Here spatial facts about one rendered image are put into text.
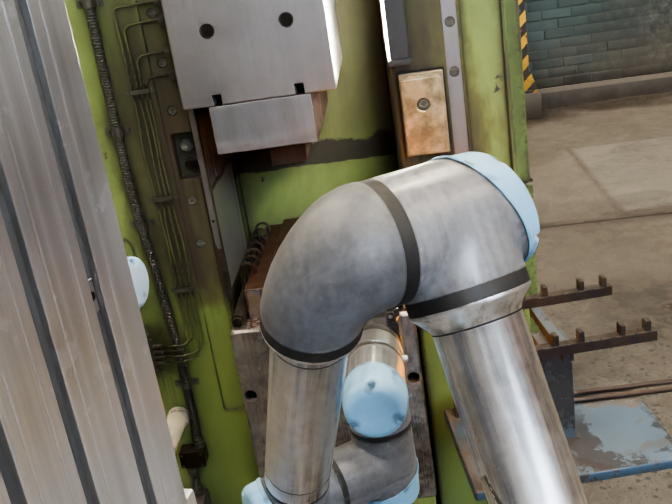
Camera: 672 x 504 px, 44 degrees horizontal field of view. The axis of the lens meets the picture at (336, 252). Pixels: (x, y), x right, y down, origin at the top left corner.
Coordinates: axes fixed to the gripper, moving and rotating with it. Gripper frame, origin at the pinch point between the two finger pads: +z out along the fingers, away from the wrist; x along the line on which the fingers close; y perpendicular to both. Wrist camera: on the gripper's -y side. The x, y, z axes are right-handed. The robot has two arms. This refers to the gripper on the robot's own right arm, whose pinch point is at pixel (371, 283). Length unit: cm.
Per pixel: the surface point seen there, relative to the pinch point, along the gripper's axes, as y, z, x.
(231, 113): -23, 41, -24
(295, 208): 10, 90, -21
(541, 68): 61, 631, 141
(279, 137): -17.1, 41.0, -15.5
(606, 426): 47, 28, 40
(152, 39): -39, 55, -40
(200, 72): -32, 41, -28
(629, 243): 107, 290, 116
